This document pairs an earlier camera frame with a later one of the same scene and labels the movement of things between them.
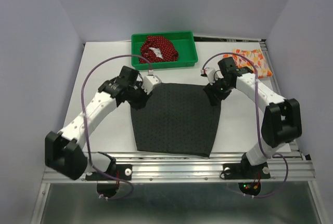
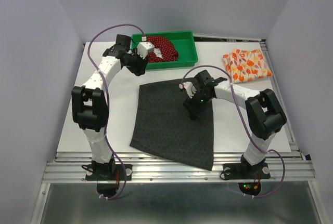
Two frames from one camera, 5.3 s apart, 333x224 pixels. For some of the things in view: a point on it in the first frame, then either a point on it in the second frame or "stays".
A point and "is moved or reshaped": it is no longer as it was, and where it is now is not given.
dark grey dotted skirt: (178, 118) is moved or reshaped
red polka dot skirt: (156, 49) stays
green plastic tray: (184, 42) stays
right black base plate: (244, 170) stays
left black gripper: (142, 103) → (140, 69)
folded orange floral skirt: (256, 56) stays
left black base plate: (123, 171) stays
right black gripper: (214, 101) → (189, 104)
